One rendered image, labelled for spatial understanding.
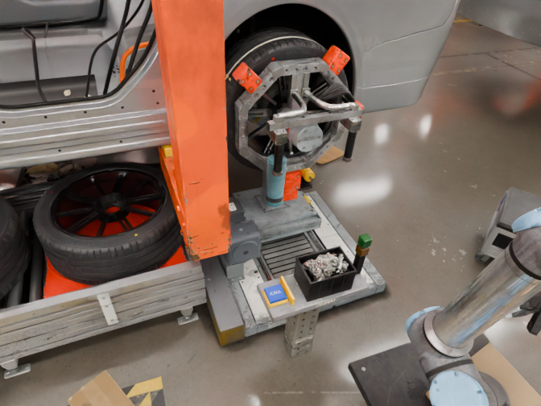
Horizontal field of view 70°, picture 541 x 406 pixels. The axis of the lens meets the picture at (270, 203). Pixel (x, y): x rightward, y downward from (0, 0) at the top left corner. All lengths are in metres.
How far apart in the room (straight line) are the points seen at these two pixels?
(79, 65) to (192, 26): 1.44
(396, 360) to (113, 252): 1.21
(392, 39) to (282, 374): 1.65
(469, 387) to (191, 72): 1.18
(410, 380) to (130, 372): 1.18
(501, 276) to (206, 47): 0.92
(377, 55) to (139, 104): 1.15
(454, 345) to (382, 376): 0.41
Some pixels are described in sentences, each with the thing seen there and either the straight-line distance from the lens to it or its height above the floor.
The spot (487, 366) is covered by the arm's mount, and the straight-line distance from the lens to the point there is 1.60.
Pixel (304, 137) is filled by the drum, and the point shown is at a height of 0.86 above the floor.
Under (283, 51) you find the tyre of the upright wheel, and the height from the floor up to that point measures 1.15.
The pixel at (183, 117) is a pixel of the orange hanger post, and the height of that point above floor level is 1.15.
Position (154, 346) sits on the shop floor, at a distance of 2.01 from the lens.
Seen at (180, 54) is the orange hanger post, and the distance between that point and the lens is 1.13.
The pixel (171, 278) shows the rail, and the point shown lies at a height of 0.36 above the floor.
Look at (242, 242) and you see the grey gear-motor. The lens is 1.84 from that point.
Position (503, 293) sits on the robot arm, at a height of 1.00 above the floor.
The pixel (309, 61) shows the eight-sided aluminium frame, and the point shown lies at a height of 1.11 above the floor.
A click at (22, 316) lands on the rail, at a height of 0.37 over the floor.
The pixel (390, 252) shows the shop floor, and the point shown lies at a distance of 2.48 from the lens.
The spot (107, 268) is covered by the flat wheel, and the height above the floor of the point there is 0.40.
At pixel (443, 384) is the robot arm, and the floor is 0.60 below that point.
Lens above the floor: 1.71
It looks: 40 degrees down
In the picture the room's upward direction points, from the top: 4 degrees clockwise
